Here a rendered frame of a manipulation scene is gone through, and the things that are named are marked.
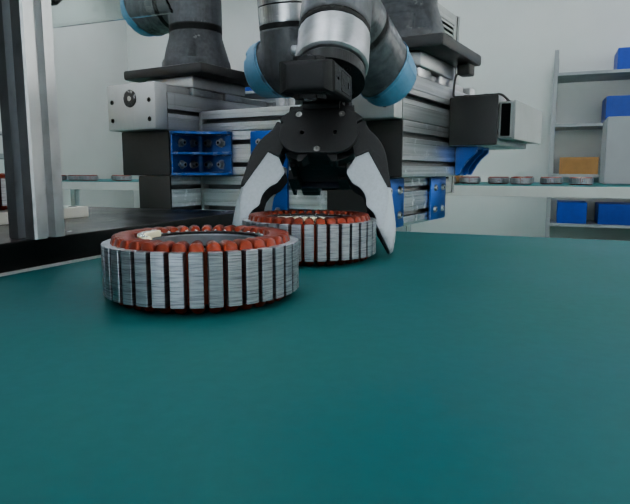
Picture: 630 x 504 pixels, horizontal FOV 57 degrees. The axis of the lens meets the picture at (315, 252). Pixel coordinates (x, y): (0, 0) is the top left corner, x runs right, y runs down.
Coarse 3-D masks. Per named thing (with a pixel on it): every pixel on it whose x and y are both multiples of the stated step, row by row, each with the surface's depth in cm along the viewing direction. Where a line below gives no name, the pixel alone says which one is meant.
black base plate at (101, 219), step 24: (96, 216) 67; (120, 216) 67; (144, 216) 67; (168, 216) 67; (192, 216) 67; (216, 216) 69; (0, 240) 44; (24, 240) 45; (48, 240) 47; (72, 240) 49; (96, 240) 51; (0, 264) 43; (24, 264) 45
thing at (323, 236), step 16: (256, 224) 45; (272, 224) 44; (288, 224) 44; (304, 224) 44; (320, 224) 44; (336, 224) 44; (352, 224) 44; (368, 224) 46; (304, 240) 43; (320, 240) 44; (336, 240) 44; (352, 240) 45; (368, 240) 46; (304, 256) 44; (320, 256) 44; (336, 256) 44; (352, 256) 45; (368, 256) 46
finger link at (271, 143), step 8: (264, 136) 54; (272, 136) 53; (264, 144) 53; (272, 144) 53; (280, 144) 53; (256, 152) 53; (264, 152) 53; (272, 152) 53; (280, 152) 53; (288, 152) 54; (256, 160) 53; (280, 160) 53; (248, 168) 52; (248, 176) 52
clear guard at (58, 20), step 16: (64, 0) 71; (80, 0) 71; (96, 0) 70; (112, 0) 69; (128, 0) 69; (144, 0) 68; (160, 0) 67; (64, 16) 73; (80, 16) 73; (96, 16) 72; (112, 16) 71; (128, 16) 71; (144, 16) 70
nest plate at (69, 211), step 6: (0, 210) 60; (6, 210) 60; (66, 210) 64; (72, 210) 65; (78, 210) 66; (84, 210) 66; (0, 216) 56; (6, 216) 57; (66, 216) 64; (72, 216) 65; (78, 216) 66; (84, 216) 67; (0, 222) 57; (6, 222) 57
